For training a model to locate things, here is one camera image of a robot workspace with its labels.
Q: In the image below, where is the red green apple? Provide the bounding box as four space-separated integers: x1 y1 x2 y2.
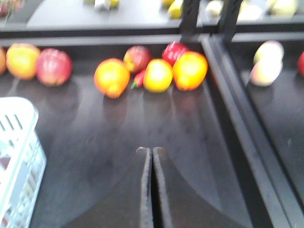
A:
123 45 152 73

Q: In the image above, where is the red apple by oranges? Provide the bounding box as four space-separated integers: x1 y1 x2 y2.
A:
36 48 72 86

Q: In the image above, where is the yellow lemon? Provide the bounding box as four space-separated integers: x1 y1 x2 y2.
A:
168 0 183 19

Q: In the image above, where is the black produce stand frame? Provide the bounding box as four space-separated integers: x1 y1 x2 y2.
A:
0 0 304 228

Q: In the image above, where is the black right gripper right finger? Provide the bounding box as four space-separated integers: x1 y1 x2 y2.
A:
152 147 252 228

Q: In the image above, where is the orange fruit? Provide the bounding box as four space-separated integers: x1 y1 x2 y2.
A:
0 47 7 76
6 43 41 81
173 51 209 91
94 58 131 99

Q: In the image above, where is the pale peach fruit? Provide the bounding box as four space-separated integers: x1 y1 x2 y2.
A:
249 58 283 86
253 40 285 64

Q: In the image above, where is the red chili pepper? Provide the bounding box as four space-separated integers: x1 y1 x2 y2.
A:
131 68 146 89

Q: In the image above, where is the red bell pepper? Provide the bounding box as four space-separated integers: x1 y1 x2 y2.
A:
162 41 190 66

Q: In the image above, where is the light blue plastic basket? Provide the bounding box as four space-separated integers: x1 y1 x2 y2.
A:
0 97 47 228

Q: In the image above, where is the bright red apple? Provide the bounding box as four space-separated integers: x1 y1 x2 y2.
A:
297 52 304 77

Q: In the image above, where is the white garlic bulb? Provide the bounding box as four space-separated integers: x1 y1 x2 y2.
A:
94 0 111 10

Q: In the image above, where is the yellow apple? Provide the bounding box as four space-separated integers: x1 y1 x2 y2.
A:
143 58 173 93

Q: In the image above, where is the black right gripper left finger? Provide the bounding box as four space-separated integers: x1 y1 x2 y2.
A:
64 147 153 228

